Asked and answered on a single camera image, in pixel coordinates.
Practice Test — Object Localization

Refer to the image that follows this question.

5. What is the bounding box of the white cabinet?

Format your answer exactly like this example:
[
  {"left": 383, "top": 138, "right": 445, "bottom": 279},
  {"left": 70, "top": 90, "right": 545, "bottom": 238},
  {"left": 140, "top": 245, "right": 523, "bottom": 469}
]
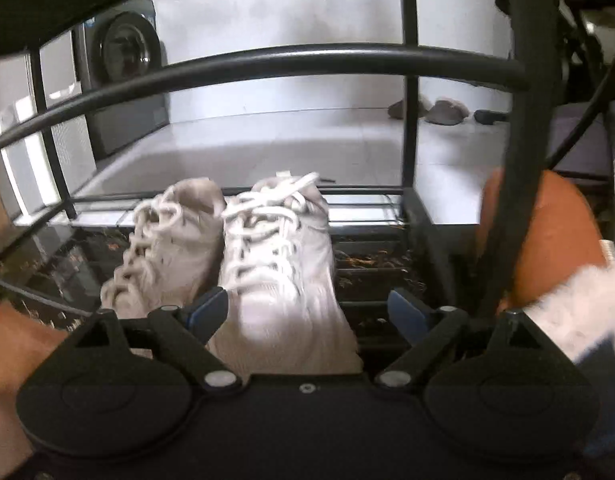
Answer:
[{"left": 0, "top": 30, "right": 85, "bottom": 223}]

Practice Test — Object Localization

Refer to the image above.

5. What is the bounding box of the white lace-up sneaker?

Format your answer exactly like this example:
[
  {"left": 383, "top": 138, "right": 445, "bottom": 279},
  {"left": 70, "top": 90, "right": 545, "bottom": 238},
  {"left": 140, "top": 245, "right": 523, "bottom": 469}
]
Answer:
[
  {"left": 99, "top": 176, "right": 229, "bottom": 322},
  {"left": 206, "top": 171, "right": 364, "bottom": 377}
]

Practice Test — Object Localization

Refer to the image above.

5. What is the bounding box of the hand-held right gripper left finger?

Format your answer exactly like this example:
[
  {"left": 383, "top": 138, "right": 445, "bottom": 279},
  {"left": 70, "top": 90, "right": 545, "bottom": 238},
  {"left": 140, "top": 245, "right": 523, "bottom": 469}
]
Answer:
[{"left": 42, "top": 285, "right": 244, "bottom": 393}]

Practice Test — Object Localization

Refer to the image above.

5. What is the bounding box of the black metal shoe rack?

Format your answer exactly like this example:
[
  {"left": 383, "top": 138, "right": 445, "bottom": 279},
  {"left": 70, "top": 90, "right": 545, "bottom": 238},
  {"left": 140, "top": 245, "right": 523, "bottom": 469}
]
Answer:
[{"left": 0, "top": 0, "right": 553, "bottom": 361}]

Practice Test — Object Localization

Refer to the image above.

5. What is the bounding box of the small black object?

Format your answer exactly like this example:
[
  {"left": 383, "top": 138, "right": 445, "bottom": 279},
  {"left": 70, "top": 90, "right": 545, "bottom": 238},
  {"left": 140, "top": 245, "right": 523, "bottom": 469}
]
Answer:
[{"left": 473, "top": 108, "right": 511, "bottom": 126}]

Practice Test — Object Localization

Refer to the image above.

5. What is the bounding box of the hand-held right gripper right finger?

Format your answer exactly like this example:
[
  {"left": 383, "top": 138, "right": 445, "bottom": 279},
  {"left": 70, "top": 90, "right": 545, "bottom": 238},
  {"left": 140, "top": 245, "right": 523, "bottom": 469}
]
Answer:
[{"left": 375, "top": 288, "right": 584, "bottom": 392}]

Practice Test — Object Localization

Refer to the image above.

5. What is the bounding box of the grey washing machine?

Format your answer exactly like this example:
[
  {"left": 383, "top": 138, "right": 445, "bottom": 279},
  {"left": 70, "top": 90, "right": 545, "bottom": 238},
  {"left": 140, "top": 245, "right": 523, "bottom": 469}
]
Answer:
[{"left": 72, "top": 0, "right": 171, "bottom": 161}]

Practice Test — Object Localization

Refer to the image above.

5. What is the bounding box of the black folding chair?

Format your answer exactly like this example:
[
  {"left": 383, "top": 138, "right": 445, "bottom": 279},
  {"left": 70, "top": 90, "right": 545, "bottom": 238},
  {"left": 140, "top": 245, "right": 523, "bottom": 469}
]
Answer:
[{"left": 492, "top": 0, "right": 615, "bottom": 197}]

